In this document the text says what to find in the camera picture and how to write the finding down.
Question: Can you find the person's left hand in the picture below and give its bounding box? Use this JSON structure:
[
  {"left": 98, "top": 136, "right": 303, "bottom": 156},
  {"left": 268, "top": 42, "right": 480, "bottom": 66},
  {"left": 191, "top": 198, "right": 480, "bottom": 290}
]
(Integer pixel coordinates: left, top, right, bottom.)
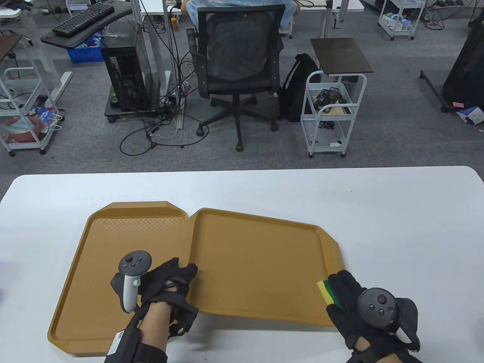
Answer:
[{"left": 139, "top": 258, "right": 199, "bottom": 339}]

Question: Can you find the person's right hand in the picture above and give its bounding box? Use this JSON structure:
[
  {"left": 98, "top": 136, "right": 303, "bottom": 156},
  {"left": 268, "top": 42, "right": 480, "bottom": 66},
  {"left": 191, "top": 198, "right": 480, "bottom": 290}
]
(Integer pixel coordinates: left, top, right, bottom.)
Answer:
[{"left": 326, "top": 269, "right": 420, "bottom": 354}]

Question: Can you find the yellow and green sponge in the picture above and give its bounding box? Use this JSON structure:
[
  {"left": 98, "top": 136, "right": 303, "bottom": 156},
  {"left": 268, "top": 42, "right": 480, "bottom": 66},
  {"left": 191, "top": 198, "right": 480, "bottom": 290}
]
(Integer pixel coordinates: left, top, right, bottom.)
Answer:
[{"left": 317, "top": 279, "right": 344, "bottom": 311}]

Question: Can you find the brown plastic food tray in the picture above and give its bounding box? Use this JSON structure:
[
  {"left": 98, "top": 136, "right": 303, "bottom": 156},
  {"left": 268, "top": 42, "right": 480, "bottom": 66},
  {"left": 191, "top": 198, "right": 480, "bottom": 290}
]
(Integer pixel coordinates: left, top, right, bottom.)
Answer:
[
  {"left": 184, "top": 208, "right": 345, "bottom": 327},
  {"left": 48, "top": 201, "right": 189, "bottom": 355}
]

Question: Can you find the person's left forearm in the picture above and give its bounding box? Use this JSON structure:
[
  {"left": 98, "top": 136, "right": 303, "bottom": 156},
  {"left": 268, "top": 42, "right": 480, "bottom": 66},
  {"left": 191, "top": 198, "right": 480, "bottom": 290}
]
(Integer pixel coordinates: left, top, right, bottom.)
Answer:
[{"left": 104, "top": 302, "right": 172, "bottom": 363}]

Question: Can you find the person's right forearm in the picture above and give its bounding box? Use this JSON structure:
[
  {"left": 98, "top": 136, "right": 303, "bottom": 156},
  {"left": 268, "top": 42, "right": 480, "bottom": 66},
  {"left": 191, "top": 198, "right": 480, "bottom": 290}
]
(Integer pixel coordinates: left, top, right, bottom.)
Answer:
[{"left": 347, "top": 337, "right": 418, "bottom": 363}]

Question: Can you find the grey right hand controller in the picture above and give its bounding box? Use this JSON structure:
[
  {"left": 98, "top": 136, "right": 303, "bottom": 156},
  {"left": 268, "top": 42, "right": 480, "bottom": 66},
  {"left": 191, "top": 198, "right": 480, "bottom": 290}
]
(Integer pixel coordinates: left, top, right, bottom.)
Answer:
[{"left": 357, "top": 288, "right": 420, "bottom": 344}]

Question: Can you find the grey hand controller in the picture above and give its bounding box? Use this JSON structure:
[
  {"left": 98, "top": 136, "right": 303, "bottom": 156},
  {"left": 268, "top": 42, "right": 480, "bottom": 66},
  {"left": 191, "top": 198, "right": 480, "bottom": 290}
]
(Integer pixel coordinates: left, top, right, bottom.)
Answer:
[
  {"left": 357, "top": 288, "right": 420, "bottom": 344},
  {"left": 110, "top": 250, "right": 152, "bottom": 313}
]

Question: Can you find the grey left hand controller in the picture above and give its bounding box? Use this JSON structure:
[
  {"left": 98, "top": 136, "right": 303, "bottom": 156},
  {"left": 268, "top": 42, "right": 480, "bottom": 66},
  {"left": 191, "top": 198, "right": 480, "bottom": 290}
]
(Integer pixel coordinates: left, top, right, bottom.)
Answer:
[{"left": 110, "top": 250, "right": 152, "bottom": 313}]

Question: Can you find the white rolling cart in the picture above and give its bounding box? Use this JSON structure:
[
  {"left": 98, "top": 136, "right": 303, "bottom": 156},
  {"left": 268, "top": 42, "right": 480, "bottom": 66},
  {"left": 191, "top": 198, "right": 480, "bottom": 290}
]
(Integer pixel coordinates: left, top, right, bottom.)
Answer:
[
  {"left": 0, "top": 67, "right": 59, "bottom": 156},
  {"left": 301, "top": 73, "right": 367, "bottom": 158},
  {"left": 379, "top": 0, "right": 426, "bottom": 41}
]

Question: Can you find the black computer trolley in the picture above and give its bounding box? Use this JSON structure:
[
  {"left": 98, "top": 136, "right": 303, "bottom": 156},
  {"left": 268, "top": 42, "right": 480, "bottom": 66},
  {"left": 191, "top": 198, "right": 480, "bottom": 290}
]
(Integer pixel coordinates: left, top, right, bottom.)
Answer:
[{"left": 105, "top": 96, "right": 178, "bottom": 123}]

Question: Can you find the black backpack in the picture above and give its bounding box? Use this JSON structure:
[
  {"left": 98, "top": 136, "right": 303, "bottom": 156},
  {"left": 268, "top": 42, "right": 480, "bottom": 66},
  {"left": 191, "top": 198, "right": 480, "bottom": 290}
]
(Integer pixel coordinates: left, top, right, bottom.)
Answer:
[{"left": 279, "top": 53, "right": 322, "bottom": 123}]

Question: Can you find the black mesh office chair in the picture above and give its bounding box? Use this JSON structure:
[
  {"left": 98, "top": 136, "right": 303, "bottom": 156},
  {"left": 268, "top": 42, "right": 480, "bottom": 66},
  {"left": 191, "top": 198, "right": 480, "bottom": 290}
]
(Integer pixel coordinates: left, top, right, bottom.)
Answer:
[{"left": 186, "top": 5, "right": 287, "bottom": 152}]

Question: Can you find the blue paper bag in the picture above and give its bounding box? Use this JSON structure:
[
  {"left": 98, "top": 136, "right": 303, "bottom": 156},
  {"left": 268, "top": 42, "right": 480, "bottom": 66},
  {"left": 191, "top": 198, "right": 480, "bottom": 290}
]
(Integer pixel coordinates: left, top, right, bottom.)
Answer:
[{"left": 28, "top": 107, "right": 63, "bottom": 131}]

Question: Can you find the black computer tower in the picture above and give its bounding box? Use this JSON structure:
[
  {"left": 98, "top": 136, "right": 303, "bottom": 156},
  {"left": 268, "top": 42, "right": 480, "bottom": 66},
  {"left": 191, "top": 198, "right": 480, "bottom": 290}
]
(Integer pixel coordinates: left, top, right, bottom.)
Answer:
[{"left": 101, "top": 37, "right": 148, "bottom": 112}]

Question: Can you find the red and teal bag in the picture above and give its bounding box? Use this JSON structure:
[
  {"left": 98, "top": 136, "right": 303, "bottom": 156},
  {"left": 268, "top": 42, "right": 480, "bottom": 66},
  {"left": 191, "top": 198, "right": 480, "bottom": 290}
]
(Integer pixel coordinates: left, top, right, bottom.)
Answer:
[{"left": 0, "top": 115, "right": 50, "bottom": 143}]

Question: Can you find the white and blue box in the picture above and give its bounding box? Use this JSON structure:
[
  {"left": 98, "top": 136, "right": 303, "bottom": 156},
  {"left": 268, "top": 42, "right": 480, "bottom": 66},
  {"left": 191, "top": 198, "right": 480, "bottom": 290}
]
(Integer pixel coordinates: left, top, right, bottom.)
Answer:
[{"left": 456, "top": 107, "right": 484, "bottom": 126}]

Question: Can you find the dark brown side table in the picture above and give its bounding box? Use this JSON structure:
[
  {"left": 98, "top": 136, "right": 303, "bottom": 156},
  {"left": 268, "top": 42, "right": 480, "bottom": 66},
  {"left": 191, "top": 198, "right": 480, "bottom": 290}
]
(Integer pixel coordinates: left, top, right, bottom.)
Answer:
[
  {"left": 310, "top": 37, "right": 374, "bottom": 76},
  {"left": 0, "top": 32, "right": 23, "bottom": 61}
]

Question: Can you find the blue plastic crate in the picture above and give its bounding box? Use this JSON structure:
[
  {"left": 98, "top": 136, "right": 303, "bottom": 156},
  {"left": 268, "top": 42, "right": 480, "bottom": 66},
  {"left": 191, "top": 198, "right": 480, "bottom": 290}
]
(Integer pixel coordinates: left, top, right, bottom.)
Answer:
[{"left": 67, "top": 32, "right": 104, "bottom": 64}]

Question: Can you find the black covered stand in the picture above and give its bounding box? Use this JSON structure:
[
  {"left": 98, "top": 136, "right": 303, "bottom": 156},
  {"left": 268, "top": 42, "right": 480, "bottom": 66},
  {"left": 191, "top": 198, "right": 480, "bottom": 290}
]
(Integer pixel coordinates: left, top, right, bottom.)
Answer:
[{"left": 420, "top": 15, "right": 484, "bottom": 113}]

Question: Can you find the black curved desk top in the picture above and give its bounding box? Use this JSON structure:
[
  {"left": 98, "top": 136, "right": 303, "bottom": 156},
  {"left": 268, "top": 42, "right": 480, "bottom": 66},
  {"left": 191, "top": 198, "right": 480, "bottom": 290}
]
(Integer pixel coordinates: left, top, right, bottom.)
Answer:
[{"left": 40, "top": 0, "right": 133, "bottom": 49}]

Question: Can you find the white office desk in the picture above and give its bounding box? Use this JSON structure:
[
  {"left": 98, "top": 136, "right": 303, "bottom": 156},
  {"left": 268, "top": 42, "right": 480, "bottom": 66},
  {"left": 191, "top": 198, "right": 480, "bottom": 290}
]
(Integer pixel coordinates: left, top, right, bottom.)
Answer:
[{"left": 140, "top": 0, "right": 365, "bottom": 95}]

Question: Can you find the black keyboard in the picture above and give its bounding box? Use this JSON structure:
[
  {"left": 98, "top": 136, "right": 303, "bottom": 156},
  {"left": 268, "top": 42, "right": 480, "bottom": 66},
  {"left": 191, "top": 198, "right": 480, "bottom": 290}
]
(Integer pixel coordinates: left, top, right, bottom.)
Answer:
[{"left": 52, "top": 2, "right": 115, "bottom": 37}]

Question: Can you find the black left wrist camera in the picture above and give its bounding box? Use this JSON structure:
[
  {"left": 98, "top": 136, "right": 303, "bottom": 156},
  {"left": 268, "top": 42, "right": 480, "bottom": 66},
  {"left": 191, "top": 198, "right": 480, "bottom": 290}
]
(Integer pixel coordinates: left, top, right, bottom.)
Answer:
[{"left": 105, "top": 306, "right": 150, "bottom": 360}]

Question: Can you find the black floor cable tangle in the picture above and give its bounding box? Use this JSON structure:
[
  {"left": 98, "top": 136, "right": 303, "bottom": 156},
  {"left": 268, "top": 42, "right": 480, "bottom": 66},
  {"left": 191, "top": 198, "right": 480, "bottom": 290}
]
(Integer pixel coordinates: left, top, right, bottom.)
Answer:
[{"left": 120, "top": 49, "right": 209, "bottom": 155}]

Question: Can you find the black wire basket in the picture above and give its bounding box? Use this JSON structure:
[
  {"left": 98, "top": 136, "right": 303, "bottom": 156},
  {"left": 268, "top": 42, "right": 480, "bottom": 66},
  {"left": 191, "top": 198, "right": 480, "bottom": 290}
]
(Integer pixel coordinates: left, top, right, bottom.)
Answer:
[{"left": 313, "top": 88, "right": 346, "bottom": 113}]

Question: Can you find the white desk leg frame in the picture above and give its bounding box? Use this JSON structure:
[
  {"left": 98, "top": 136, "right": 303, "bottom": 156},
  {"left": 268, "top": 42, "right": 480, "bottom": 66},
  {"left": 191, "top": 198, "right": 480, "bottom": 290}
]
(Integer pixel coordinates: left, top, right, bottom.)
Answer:
[{"left": 19, "top": 0, "right": 74, "bottom": 110}]

